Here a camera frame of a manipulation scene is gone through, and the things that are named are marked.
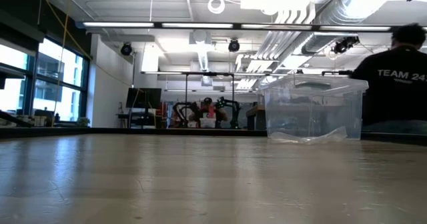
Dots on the black ceiling spotlight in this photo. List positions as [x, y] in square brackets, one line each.
[345, 44]
[233, 45]
[126, 49]

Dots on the clear plastic container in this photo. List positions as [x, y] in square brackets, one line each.
[313, 117]

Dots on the black computer monitor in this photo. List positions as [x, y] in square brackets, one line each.
[143, 98]

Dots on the person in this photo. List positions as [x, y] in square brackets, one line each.
[207, 112]
[397, 84]

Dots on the black background rig frame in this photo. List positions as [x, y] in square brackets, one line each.
[208, 73]

